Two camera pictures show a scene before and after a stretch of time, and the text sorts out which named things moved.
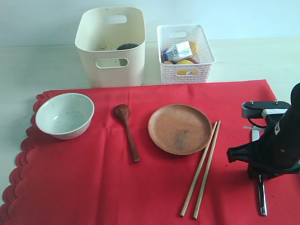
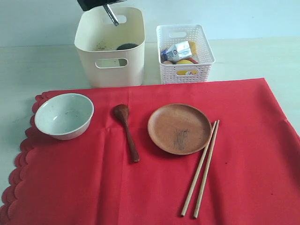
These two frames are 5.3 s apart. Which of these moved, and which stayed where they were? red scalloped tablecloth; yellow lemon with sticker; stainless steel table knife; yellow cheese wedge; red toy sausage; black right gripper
Moved: stainless steel table knife; black right gripper
Stayed: yellow lemon with sticker; red scalloped tablecloth; red toy sausage; yellow cheese wedge
